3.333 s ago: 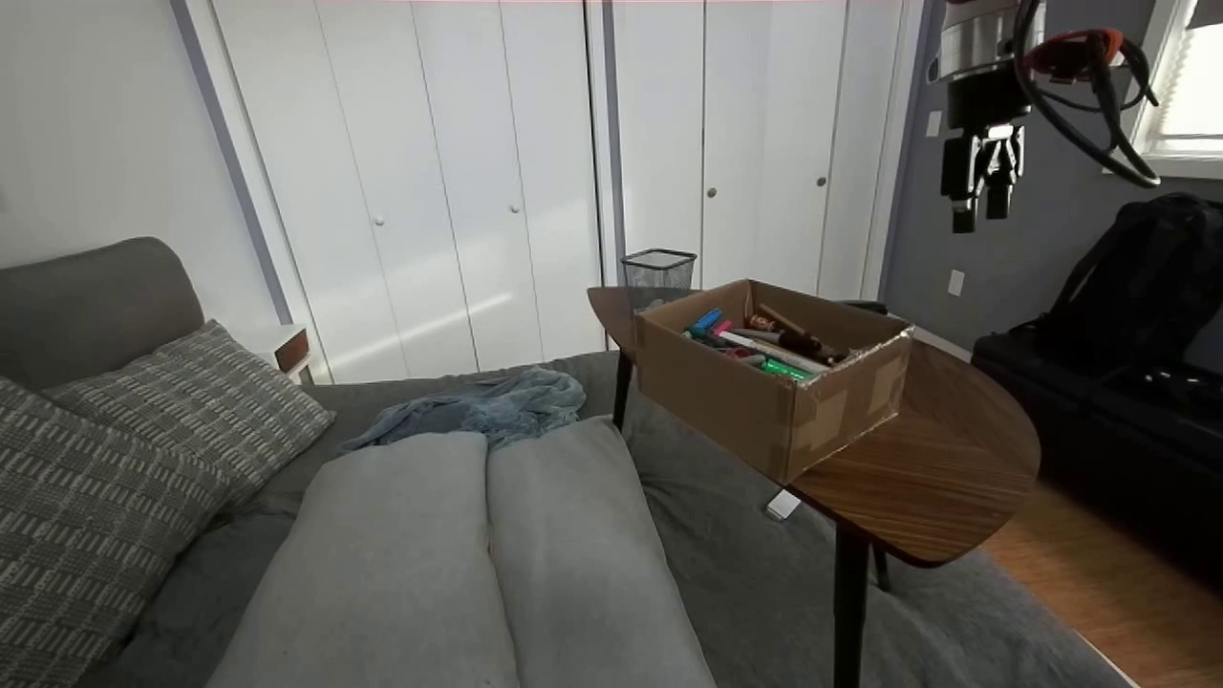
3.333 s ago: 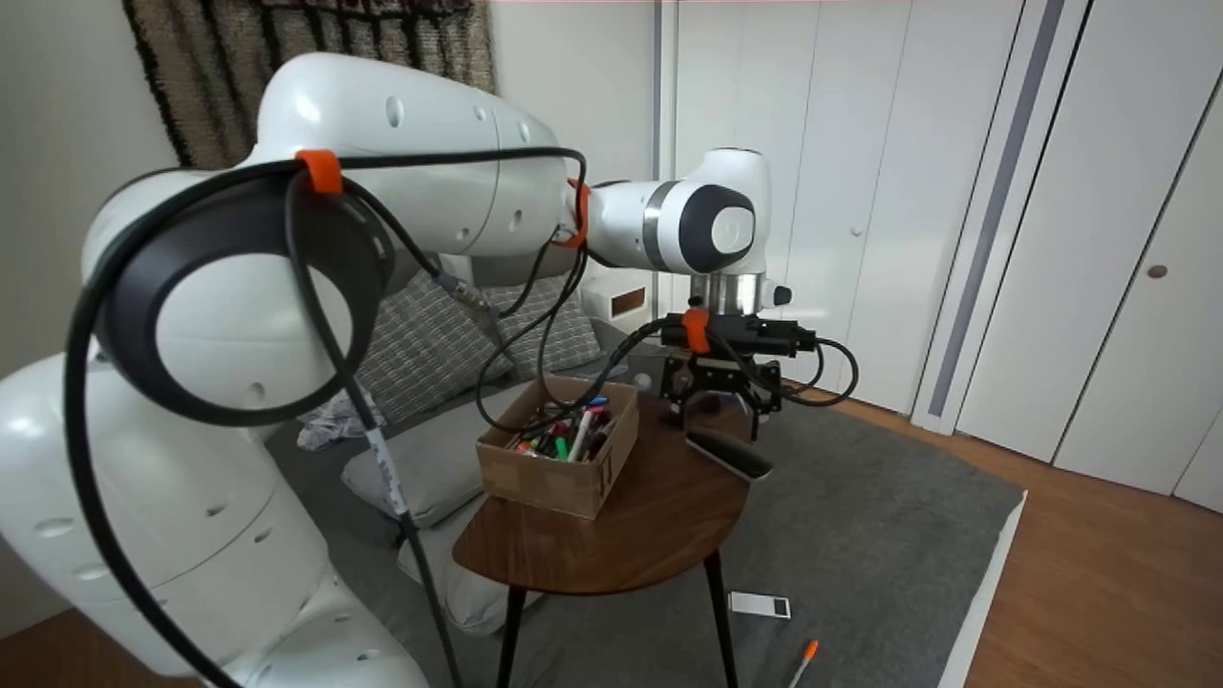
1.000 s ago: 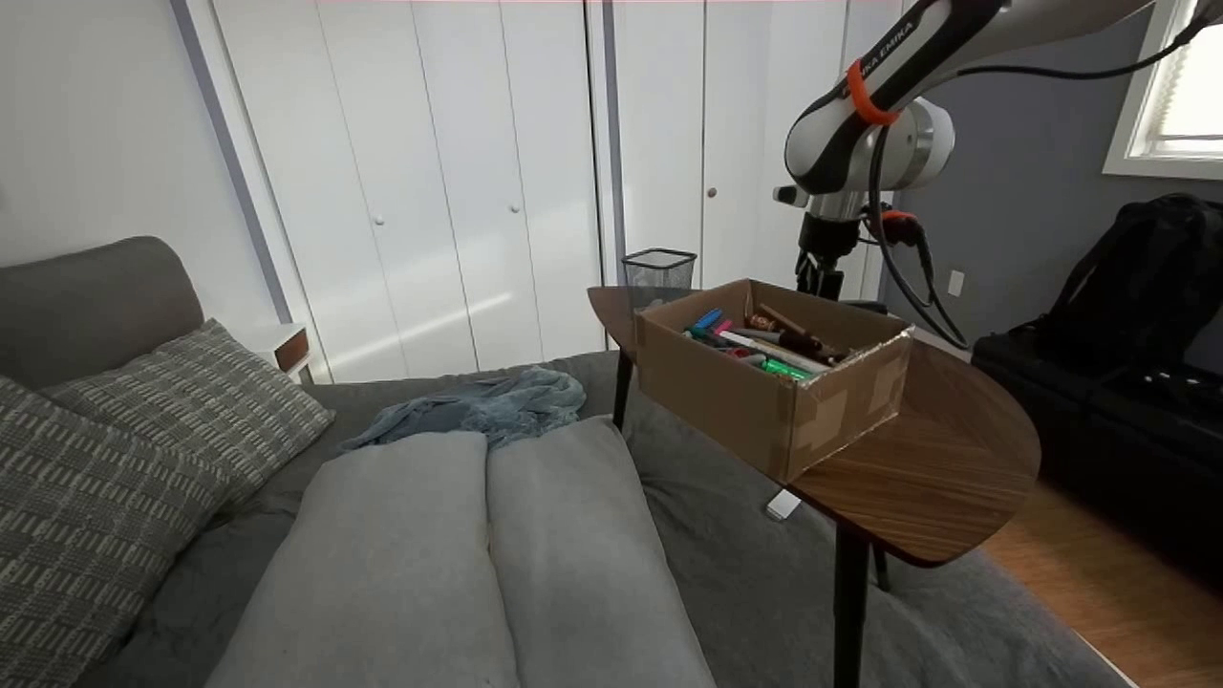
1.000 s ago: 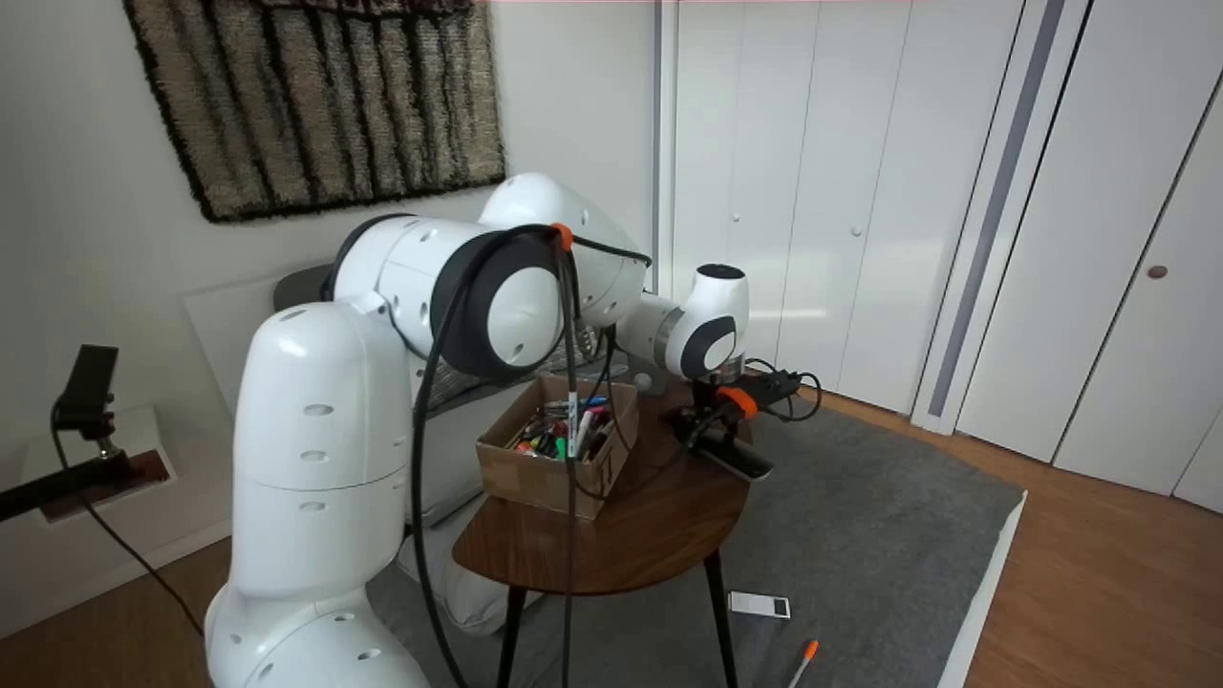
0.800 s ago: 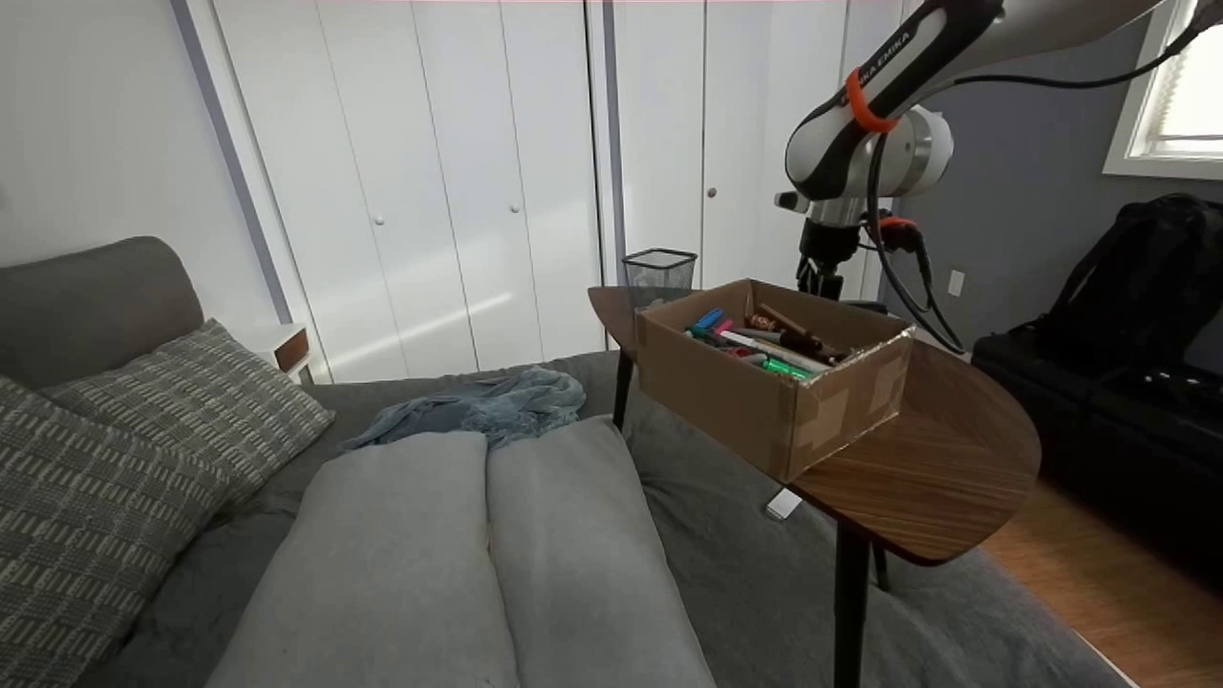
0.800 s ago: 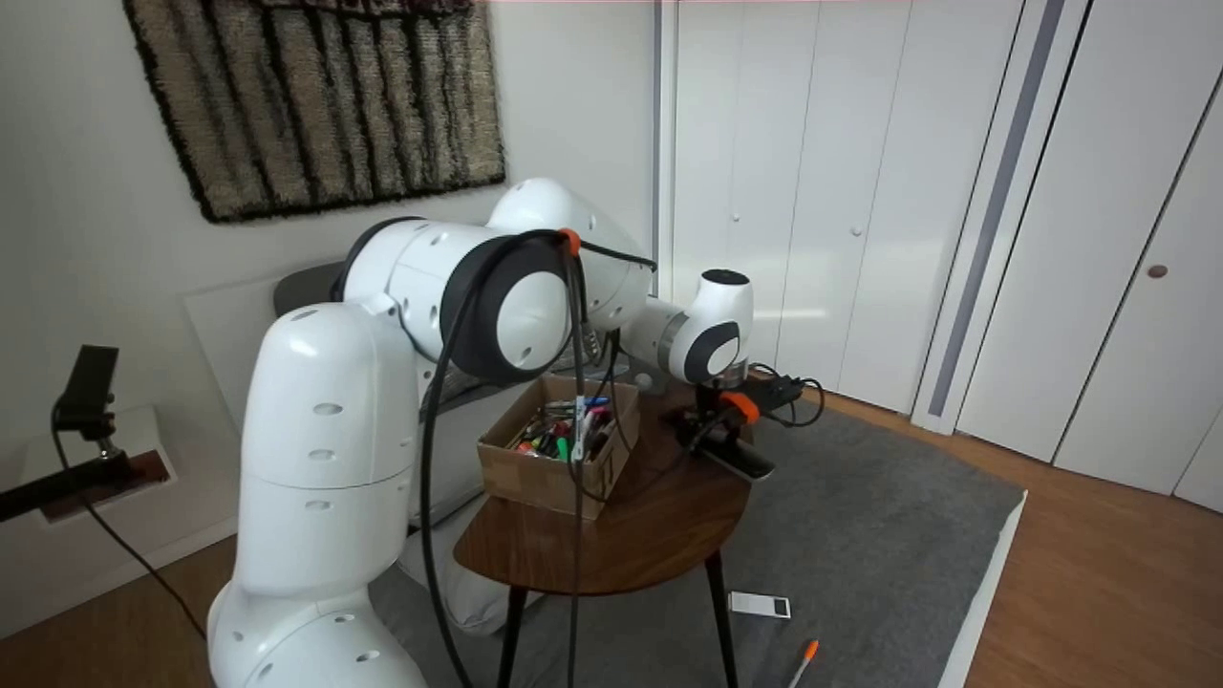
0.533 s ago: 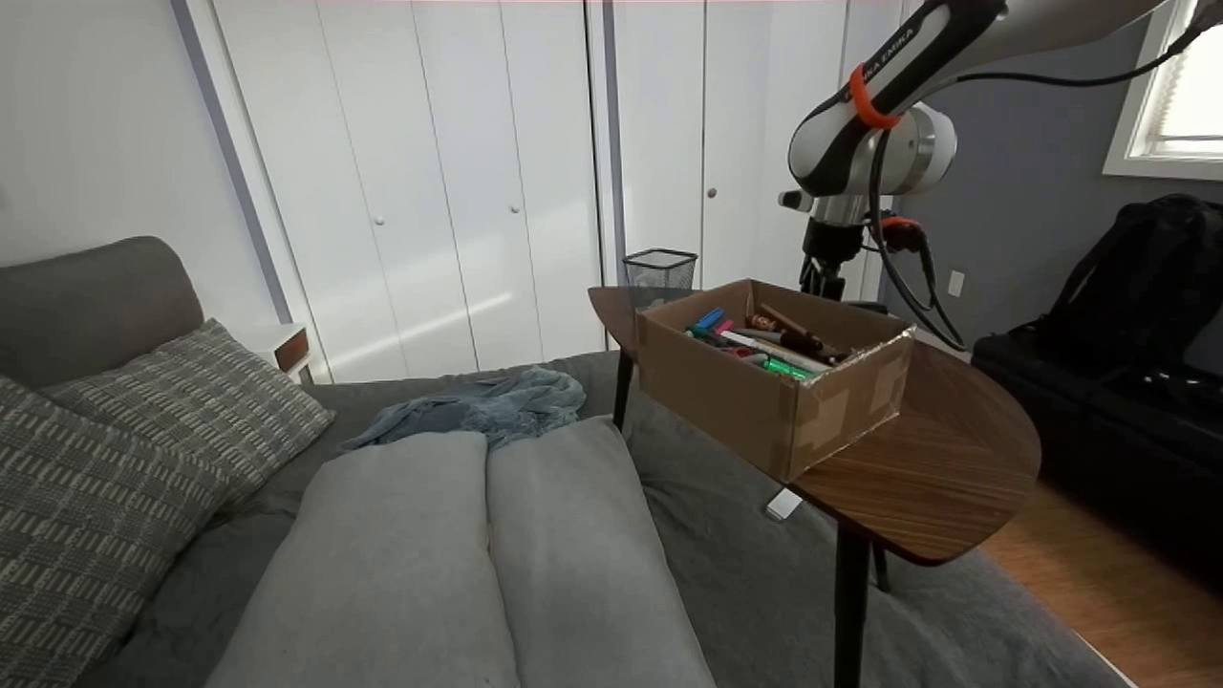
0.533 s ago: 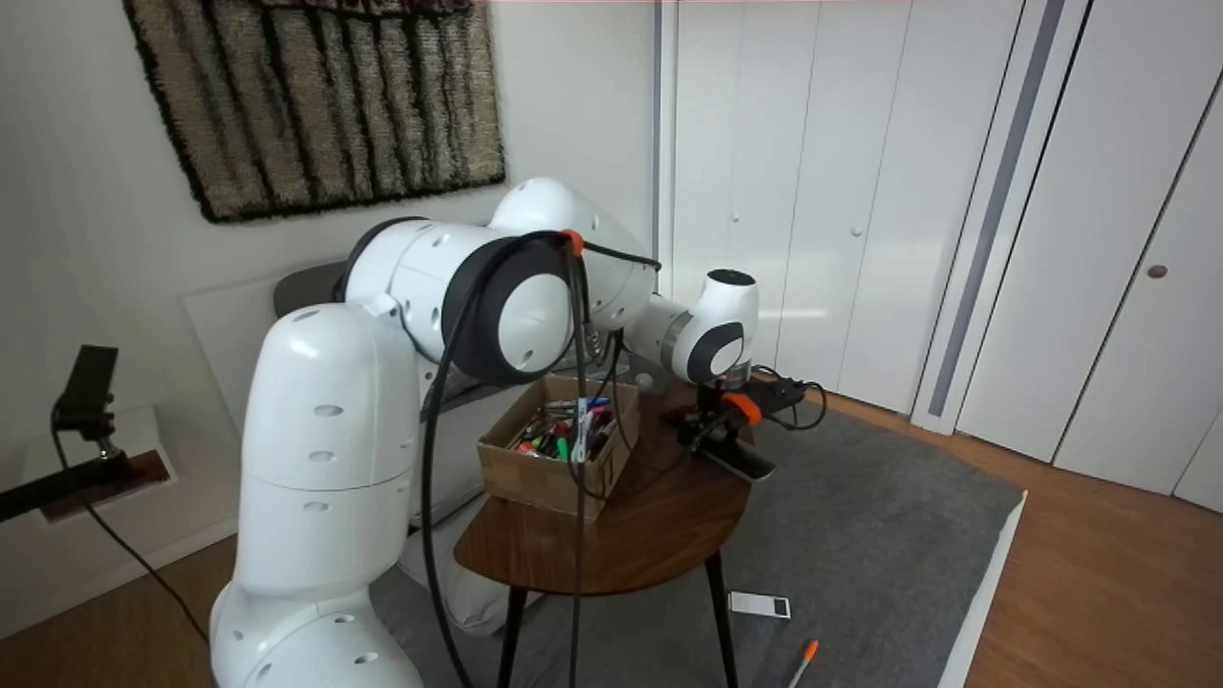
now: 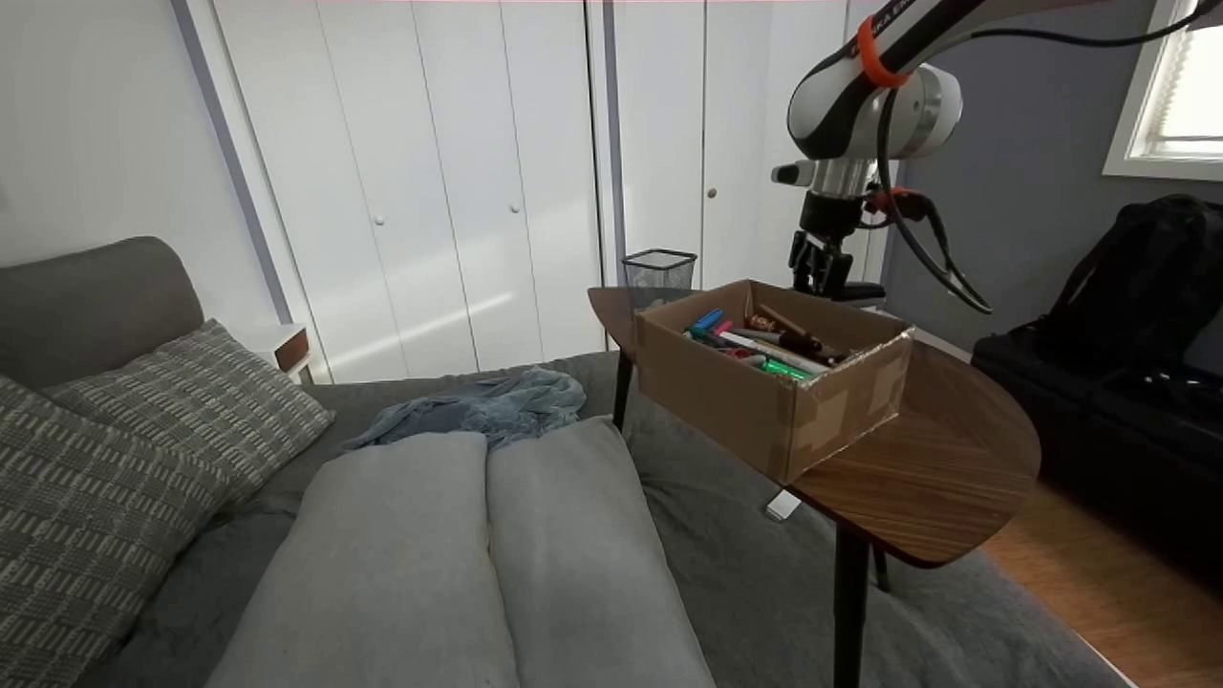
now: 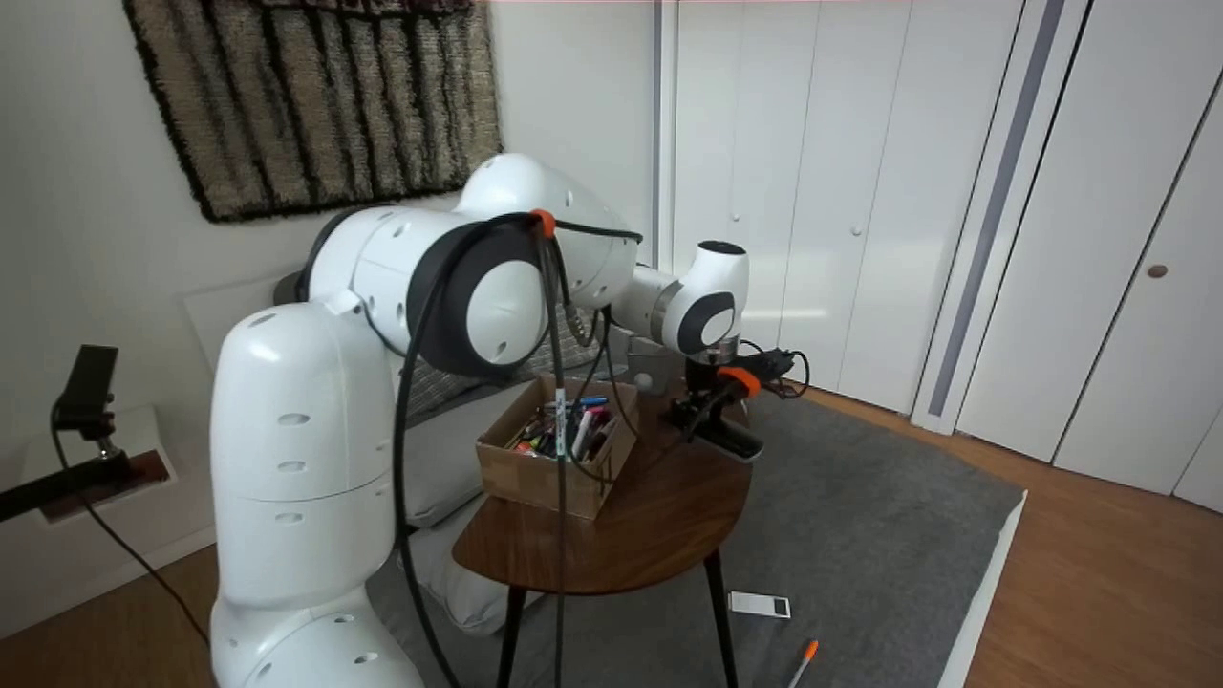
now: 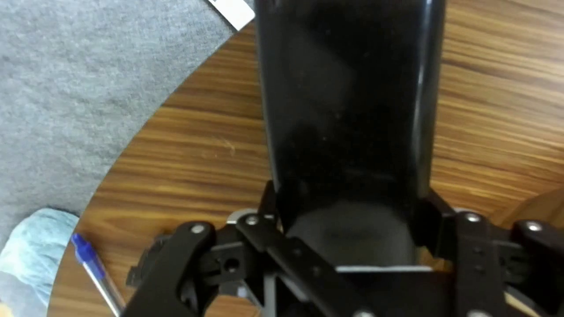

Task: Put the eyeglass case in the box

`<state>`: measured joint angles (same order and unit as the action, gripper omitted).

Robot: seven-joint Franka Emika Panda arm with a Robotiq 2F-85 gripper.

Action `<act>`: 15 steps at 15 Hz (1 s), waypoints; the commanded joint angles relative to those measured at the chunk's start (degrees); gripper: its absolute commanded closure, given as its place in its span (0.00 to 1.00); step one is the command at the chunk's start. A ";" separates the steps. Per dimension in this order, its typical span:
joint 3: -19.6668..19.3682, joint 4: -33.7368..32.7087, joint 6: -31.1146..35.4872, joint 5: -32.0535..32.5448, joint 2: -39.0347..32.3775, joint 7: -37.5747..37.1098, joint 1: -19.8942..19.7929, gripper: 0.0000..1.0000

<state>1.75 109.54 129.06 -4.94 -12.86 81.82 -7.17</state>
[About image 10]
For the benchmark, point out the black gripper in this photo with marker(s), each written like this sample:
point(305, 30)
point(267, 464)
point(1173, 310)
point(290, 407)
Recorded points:
point(717, 376)

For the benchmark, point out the black eyeglass case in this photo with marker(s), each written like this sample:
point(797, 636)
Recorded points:
point(736, 440)

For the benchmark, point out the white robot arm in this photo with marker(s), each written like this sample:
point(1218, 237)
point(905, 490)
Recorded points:
point(383, 422)

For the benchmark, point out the brown cardboard box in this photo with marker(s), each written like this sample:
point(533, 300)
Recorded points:
point(546, 464)

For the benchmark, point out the round wooden side table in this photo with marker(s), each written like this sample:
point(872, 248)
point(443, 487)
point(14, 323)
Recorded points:
point(612, 520)

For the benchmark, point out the long white marker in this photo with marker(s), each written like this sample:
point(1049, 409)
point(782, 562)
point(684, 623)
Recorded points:
point(560, 422)

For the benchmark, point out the grey rug with white edge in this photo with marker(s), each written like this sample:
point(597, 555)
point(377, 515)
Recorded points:
point(842, 538)

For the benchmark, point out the white remote control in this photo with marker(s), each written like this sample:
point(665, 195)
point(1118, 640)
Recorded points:
point(760, 604)

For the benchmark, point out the orange and white pen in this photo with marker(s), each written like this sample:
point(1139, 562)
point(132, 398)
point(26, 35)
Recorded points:
point(804, 662)

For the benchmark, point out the white cushion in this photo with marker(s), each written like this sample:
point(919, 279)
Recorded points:
point(462, 595)

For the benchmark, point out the white panel with grey stripe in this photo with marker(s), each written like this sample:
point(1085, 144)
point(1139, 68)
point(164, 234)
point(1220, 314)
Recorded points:
point(995, 204)

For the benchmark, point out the white plain closet door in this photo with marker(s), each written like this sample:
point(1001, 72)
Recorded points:
point(1083, 204)

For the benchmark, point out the white door with knob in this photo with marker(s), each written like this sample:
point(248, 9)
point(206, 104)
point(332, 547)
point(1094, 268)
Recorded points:
point(1151, 329)

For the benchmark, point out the round metal door knob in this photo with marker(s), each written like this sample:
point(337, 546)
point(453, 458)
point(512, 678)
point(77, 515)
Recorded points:
point(1154, 268)

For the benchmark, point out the shaggy striped wall hanging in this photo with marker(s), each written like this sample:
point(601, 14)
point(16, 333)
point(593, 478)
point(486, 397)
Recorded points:
point(319, 97)

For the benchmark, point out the black camera on stand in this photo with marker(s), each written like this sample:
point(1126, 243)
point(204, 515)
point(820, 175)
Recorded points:
point(85, 390)

